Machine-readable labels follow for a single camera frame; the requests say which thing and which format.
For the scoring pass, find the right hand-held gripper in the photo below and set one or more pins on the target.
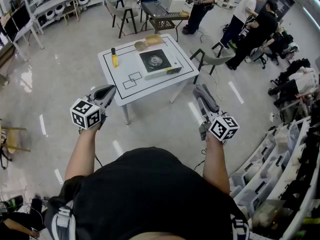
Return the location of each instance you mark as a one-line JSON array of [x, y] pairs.
[[222, 129]]

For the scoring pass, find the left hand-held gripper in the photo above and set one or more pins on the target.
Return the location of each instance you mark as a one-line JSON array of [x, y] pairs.
[[85, 114]]

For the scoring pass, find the white portable gas stove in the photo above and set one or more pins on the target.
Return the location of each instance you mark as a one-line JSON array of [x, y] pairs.
[[155, 60]]

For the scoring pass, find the person's left forearm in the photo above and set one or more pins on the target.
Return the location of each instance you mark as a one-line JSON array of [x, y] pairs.
[[80, 154]]

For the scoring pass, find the person's right forearm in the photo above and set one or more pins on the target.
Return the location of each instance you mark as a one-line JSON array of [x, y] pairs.
[[215, 164]]

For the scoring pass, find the yellow oil bottle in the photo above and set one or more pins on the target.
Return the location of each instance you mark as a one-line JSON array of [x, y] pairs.
[[115, 61]]

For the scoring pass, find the white square table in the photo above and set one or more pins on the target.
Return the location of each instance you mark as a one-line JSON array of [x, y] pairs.
[[162, 84]]

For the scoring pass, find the round beige bowl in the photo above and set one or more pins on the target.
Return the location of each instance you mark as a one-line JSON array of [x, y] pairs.
[[140, 46]]

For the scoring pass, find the rectangular beige tray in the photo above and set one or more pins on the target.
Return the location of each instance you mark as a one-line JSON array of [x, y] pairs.
[[153, 40]]

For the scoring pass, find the grey chair with black legs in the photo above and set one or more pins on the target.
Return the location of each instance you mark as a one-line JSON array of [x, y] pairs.
[[122, 11]]

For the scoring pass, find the white storage shelf with bins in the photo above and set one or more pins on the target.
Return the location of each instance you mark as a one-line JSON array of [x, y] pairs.
[[265, 164]]

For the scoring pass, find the small wooden chair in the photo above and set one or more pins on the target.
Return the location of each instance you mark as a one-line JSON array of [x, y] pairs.
[[71, 10]]

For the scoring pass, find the dark metal table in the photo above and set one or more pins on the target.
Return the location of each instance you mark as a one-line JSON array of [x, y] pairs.
[[155, 11]]

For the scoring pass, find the person's black shirt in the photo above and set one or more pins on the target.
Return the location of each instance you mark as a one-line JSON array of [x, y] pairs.
[[150, 189]]

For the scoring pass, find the white desk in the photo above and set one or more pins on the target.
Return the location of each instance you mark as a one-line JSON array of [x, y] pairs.
[[25, 29]]

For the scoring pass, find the white oven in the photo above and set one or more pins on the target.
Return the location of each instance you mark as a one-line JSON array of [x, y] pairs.
[[172, 0]]

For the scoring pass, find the black monitor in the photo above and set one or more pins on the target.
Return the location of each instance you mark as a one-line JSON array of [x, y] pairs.
[[21, 17], [10, 30]]

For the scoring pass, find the grey chair with black frame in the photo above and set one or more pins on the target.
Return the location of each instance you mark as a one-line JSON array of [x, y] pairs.
[[217, 59]]

